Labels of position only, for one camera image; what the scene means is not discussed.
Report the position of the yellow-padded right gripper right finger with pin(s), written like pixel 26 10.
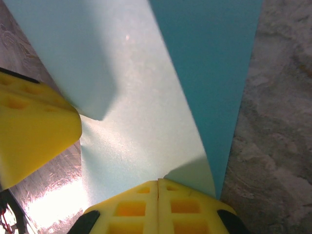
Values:
pixel 185 209

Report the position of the light blue paper sheet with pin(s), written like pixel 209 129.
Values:
pixel 146 97

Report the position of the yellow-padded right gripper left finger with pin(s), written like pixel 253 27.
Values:
pixel 131 209

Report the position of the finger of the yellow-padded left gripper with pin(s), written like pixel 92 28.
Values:
pixel 36 126

